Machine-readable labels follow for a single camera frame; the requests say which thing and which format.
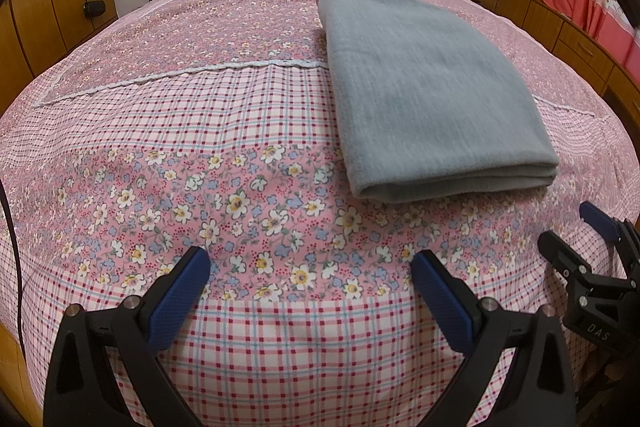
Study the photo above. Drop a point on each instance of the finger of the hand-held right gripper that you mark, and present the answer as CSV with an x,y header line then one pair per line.
x,y
600,219
565,257

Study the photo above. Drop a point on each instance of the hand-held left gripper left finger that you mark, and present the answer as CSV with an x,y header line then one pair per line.
x,y
180,297

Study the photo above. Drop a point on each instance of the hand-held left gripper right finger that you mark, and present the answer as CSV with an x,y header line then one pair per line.
x,y
442,302

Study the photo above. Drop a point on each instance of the grey pants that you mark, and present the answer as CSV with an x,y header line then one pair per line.
x,y
425,97

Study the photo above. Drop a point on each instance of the pink floral checked bed cover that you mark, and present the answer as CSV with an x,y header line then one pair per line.
x,y
200,132

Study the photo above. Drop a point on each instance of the low wooden cabinet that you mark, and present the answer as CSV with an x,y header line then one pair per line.
x,y
560,32

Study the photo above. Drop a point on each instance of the small black hanging bag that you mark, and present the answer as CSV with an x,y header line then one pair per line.
x,y
95,9

